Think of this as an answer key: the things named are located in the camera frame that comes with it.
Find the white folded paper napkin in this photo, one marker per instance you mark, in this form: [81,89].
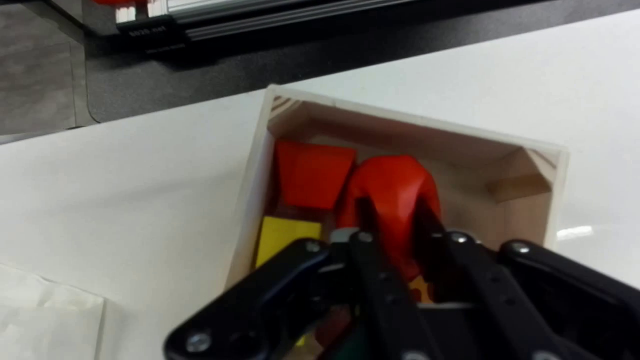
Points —
[46,321]

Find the black and silver appliance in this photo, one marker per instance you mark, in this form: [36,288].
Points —
[200,16]

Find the orange wedge block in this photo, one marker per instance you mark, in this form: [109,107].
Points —
[312,173]

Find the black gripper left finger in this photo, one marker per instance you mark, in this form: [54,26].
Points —
[266,306]

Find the orange ball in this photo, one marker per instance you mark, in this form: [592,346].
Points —
[392,192]

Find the yellow block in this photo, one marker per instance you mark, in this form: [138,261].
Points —
[282,236]

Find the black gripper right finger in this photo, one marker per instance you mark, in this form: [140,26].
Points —
[533,301]

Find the light wooden box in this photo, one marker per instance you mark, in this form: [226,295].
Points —
[480,192]

